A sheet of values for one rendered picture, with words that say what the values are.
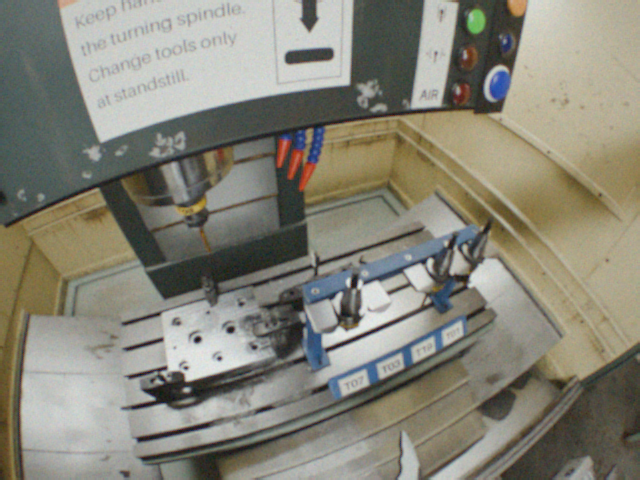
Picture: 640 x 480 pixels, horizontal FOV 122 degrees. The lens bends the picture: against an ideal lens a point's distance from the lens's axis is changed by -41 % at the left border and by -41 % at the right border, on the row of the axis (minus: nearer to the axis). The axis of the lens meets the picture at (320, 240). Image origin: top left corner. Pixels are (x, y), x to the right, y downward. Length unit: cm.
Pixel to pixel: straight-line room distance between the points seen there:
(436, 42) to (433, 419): 100
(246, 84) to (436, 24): 14
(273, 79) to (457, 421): 108
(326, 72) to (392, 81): 5
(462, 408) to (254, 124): 106
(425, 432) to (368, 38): 100
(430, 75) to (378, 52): 5
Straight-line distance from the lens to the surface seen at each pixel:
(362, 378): 81
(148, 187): 36
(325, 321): 56
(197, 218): 46
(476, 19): 25
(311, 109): 20
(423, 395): 104
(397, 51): 22
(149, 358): 100
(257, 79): 18
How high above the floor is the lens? 171
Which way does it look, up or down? 47 degrees down
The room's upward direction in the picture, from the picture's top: straight up
